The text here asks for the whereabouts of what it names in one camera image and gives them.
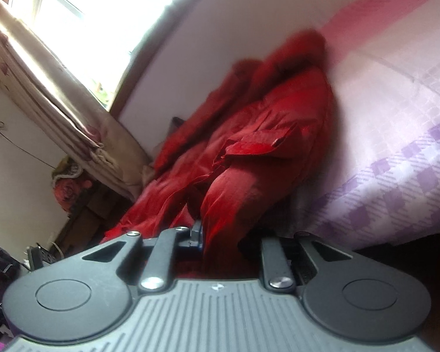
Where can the crochet-edged cloth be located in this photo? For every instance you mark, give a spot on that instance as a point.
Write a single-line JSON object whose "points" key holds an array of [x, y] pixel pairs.
{"points": [[66, 168]]}

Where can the pink checked bed sheet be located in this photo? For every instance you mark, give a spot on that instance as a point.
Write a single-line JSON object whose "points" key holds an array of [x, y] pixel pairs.
{"points": [[396, 124]]}

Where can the window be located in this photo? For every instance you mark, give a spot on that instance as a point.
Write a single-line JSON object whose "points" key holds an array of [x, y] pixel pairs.
{"points": [[106, 11]]}

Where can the black power strip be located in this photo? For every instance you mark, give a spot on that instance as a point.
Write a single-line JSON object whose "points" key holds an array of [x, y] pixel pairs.
{"points": [[41, 256]]}

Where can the dark wooden cabinet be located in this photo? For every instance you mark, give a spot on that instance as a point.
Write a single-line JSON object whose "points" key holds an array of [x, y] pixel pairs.
{"points": [[91, 214]]}

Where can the beige floral curtain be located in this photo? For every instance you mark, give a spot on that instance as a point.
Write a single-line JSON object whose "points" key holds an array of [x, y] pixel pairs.
{"points": [[55, 88]]}

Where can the red padded coat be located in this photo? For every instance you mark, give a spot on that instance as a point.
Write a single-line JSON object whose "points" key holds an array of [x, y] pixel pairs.
{"points": [[267, 117]]}

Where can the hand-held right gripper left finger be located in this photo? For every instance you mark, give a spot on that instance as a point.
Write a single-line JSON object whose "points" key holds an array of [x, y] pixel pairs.
{"points": [[197, 235]]}

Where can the red floral bundle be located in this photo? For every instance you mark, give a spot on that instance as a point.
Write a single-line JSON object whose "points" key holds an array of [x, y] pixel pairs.
{"points": [[70, 194]]}

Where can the dark clothing pile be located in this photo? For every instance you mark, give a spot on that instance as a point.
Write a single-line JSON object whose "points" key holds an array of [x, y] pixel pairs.
{"points": [[0, 282]]}

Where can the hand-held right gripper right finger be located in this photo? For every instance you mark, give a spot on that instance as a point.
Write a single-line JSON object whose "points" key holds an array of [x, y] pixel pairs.
{"points": [[273, 255]]}

